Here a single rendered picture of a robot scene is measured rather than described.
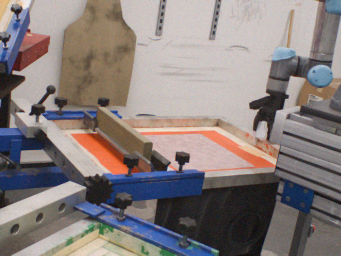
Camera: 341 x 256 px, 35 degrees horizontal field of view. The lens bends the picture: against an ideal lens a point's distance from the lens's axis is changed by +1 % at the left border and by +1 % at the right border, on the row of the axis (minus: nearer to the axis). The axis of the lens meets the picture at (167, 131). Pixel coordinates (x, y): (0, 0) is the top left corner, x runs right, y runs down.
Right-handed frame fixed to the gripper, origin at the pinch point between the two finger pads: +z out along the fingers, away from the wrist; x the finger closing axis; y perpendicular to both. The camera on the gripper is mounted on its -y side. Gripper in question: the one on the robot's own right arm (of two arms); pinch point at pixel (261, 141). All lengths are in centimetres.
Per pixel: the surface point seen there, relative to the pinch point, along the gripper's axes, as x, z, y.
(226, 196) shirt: -29.7, 10.3, 21.4
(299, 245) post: 17.6, 38.7, 13.9
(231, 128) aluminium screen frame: -1.8, 0.7, -16.3
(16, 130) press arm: -92, -6, 0
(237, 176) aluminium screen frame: -33.5, -0.1, 29.1
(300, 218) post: 17.1, 28.4, 11.6
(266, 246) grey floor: 89, 98, -72
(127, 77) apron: 40, 22, -194
